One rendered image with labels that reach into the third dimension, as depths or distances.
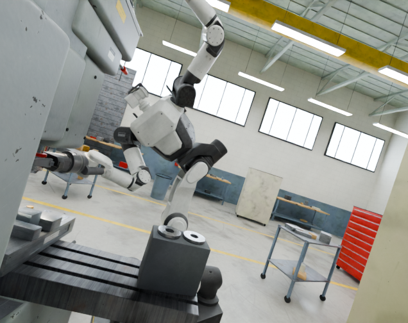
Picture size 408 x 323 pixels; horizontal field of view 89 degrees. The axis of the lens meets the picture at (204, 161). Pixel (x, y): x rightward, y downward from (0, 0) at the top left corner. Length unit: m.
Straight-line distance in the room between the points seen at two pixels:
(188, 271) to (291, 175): 8.84
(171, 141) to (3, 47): 0.83
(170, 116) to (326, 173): 9.63
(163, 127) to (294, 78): 9.09
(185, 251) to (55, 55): 0.66
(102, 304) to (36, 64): 0.69
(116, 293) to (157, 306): 0.14
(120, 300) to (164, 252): 0.19
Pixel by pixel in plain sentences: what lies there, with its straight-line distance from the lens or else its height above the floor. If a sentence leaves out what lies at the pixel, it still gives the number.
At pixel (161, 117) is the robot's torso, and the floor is 1.55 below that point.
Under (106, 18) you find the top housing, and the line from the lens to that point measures 0.82.
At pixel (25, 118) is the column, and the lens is 0.42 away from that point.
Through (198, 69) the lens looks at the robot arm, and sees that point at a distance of 1.06.
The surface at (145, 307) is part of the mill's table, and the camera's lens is 0.84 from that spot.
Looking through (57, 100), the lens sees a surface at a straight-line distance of 0.68.
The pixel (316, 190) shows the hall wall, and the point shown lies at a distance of 10.21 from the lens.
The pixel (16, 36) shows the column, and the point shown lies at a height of 1.50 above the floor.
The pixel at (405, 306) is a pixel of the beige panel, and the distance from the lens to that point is 1.56.
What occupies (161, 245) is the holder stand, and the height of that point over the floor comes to 1.09.
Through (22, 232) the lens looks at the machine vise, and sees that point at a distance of 0.91.
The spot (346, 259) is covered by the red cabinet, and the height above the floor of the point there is 0.30.
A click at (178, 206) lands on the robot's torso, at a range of 1.22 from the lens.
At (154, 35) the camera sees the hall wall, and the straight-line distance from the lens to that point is 9.44.
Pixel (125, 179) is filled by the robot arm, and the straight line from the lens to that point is 1.09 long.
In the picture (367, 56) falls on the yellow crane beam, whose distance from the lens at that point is 6.67.
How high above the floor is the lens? 1.43
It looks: 1 degrees down
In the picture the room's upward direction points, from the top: 18 degrees clockwise
